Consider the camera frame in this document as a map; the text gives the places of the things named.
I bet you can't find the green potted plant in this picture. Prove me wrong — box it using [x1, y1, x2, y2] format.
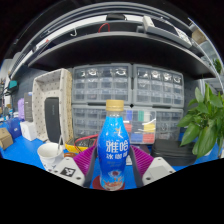
[176, 83, 224, 159]

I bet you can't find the white dotted fabric tray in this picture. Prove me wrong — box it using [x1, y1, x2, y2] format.
[32, 68, 74, 144]

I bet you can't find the clear box of coloured parts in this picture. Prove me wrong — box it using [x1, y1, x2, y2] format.
[123, 109, 157, 145]

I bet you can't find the white box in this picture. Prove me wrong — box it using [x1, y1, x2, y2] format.
[19, 119, 38, 142]

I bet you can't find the white metal rack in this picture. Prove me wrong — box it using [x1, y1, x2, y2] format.
[189, 23, 224, 94]

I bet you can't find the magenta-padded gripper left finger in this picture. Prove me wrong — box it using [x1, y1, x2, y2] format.
[52, 144, 100, 189]

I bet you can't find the plain black box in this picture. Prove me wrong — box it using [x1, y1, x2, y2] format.
[151, 139, 198, 167]

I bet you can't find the dark blue box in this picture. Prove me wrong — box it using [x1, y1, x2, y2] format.
[5, 117, 23, 139]

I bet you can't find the brown cardboard box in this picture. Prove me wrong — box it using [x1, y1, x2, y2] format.
[0, 127, 14, 150]

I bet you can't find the dark grey box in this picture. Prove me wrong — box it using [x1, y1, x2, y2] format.
[23, 92, 34, 123]

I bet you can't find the flat black device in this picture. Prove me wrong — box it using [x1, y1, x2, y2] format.
[44, 97, 63, 144]

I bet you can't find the blue drink bottle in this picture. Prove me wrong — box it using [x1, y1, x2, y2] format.
[97, 99, 131, 192]

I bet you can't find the purple bag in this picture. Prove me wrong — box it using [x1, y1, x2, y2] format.
[17, 98, 26, 120]

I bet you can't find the white mug with brown handle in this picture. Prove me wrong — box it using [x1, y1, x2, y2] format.
[36, 142, 65, 172]

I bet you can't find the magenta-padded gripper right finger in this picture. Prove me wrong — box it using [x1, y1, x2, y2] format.
[128, 144, 177, 188]

